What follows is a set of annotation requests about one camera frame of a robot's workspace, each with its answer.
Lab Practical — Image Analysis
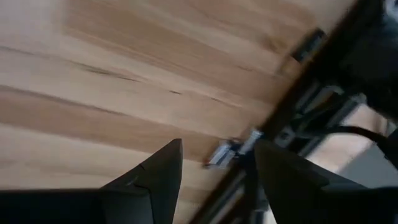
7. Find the black right arm base cable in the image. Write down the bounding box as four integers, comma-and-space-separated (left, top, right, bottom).
323, 124, 398, 162

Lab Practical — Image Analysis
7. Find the silver corner bracket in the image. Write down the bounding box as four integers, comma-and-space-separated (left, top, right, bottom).
273, 82, 369, 150

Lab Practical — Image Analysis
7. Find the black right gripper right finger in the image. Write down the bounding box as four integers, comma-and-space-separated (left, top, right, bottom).
254, 138, 398, 224

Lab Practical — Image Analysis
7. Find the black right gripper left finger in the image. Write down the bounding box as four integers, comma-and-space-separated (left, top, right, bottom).
0, 138, 183, 224

